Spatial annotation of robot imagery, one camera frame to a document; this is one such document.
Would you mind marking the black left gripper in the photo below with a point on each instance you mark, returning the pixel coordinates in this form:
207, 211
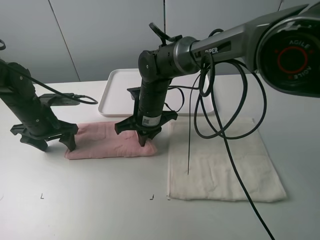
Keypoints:
39, 125

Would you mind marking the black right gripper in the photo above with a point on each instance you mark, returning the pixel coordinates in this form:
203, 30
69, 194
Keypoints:
148, 114

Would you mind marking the pink towel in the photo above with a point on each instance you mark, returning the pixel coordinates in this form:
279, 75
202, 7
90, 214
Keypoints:
99, 140

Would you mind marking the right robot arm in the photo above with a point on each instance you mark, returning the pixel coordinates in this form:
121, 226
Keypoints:
283, 46

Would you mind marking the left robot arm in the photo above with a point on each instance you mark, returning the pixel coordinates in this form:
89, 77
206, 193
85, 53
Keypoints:
15, 82

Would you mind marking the white rectangular plastic tray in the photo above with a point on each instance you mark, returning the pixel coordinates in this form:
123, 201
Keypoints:
116, 100

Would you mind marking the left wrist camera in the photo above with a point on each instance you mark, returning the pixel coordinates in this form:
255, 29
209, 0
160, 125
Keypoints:
53, 99

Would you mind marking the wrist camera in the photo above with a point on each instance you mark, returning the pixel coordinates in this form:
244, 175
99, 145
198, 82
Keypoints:
53, 99
134, 92

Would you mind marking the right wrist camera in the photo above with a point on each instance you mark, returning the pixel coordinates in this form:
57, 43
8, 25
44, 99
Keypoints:
134, 92

